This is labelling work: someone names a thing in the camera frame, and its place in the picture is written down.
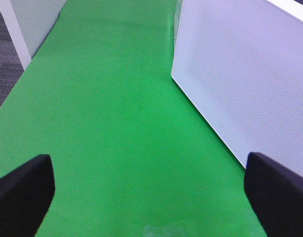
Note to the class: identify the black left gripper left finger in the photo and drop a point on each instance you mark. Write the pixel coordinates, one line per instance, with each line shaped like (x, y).
(26, 194)

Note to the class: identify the white partition panel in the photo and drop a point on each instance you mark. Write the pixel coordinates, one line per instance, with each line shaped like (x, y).
(29, 22)

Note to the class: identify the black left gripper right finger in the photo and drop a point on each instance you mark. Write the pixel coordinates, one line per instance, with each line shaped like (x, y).
(275, 194)

